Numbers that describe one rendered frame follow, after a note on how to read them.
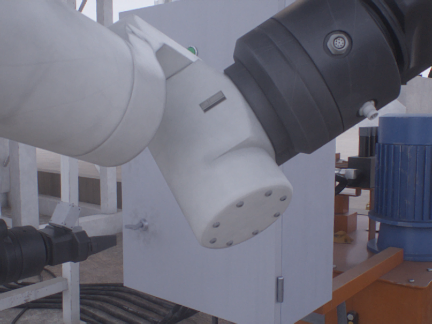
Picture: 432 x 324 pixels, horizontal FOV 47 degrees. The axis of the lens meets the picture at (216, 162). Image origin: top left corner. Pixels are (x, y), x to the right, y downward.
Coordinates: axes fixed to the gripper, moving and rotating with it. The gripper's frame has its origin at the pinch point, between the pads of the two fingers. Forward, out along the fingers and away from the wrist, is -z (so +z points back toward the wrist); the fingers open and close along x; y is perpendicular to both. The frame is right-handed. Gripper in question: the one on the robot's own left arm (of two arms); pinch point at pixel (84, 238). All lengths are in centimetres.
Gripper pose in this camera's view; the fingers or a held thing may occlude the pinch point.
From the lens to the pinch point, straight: 99.1
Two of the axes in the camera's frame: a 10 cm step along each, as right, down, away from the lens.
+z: -6.3, 0.8, -7.7
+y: 0.0, -10.0, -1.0
